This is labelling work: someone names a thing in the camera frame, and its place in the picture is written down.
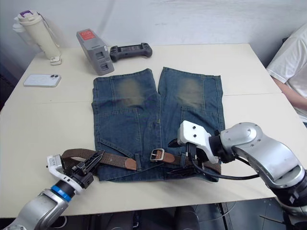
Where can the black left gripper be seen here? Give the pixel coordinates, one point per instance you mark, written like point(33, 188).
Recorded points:
point(84, 176)

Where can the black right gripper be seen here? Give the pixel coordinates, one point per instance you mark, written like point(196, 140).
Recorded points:
point(200, 155)

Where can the brown braided belt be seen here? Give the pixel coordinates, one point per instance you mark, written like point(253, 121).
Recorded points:
point(115, 159)

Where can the blue denim shorts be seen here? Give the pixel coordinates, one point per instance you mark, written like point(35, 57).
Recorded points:
point(124, 124)

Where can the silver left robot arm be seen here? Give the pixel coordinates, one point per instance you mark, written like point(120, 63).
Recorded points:
point(40, 206)

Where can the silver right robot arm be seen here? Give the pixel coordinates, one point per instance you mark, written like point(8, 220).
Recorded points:
point(263, 153)

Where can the person bare forearm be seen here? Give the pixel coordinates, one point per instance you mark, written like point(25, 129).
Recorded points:
point(290, 95)

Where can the dark rounded shape under table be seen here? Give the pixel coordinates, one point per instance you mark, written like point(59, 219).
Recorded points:
point(188, 218)

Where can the white smartphone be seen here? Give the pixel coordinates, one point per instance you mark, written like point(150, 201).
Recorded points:
point(42, 80)

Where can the small white clip case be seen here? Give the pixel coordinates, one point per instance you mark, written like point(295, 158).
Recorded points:
point(56, 61)

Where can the grey battery box red label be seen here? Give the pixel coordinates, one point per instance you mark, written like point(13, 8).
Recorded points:
point(96, 52)

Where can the dark grey handheld controller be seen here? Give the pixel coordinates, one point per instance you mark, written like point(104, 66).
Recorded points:
point(130, 51)

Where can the cream insulated bottle purple lid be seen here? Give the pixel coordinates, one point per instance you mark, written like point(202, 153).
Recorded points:
point(42, 38)

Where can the person white t-shirt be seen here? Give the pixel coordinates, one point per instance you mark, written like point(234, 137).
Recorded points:
point(290, 60)

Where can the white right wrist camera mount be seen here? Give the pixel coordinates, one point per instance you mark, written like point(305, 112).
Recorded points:
point(194, 136)

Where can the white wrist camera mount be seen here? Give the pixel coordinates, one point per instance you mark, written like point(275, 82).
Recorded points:
point(55, 167)
point(194, 136)

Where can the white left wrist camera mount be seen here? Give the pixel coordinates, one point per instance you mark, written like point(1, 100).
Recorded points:
point(55, 167)

